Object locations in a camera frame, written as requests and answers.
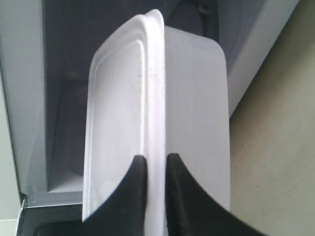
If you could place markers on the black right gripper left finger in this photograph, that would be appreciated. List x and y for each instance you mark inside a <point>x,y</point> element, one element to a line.
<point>123,213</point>

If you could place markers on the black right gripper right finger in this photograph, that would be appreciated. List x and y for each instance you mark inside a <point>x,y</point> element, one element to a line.
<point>190,211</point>

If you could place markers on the white lidded plastic container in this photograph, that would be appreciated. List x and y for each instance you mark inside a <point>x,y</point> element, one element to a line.
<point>154,90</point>

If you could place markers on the white microwave door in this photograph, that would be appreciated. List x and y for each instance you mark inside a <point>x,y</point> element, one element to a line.
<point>31,218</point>

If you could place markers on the white microwave oven body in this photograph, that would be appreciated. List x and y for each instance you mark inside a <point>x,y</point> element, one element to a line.
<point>46,48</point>

